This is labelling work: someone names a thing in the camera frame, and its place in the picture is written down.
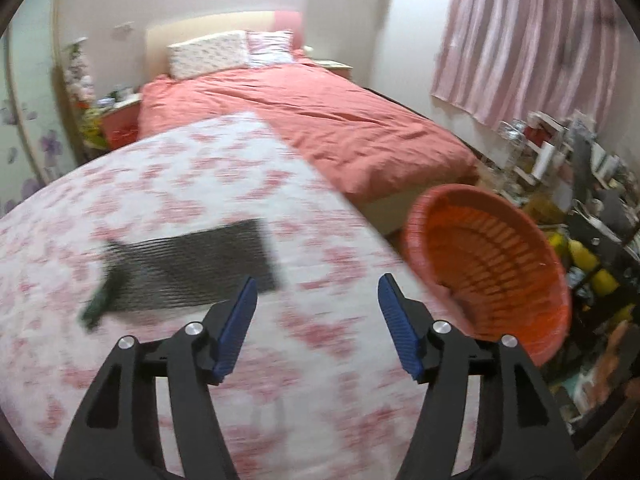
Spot flower print sliding wardrobe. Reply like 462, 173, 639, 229
0, 0, 77, 217

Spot pile of household clutter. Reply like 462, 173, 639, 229
492, 109, 640, 438

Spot red bedside table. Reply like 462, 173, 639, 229
100, 97, 144, 151

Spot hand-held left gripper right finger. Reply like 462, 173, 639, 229
377, 273, 584, 480

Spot orange plastic basket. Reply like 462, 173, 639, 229
402, 184, 573, 367

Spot pink striped curtain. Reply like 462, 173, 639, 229
430, 0, 627, 132

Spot black mesh mat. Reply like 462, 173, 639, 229
102, 218, 282, 312

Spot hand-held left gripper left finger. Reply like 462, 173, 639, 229
54, 276, 259, 480

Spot pink striped pillow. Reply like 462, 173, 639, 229
245, 30, 295, 69

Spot floral white pillow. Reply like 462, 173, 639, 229
167, 30, 250, 80

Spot white storage rack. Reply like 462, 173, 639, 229
498, 111, 572, 188

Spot light wooden bedside table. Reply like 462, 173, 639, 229
315, 59, 354, 81

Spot pile of plush toys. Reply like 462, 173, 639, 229
62, 39, 109, 152

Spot green wrapper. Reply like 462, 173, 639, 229
80, 272, 127, 331

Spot bed with salmon cover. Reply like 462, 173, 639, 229
136, 49, 482, 213

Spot pink floral tablecloth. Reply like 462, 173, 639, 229
0, 111, 482, 480

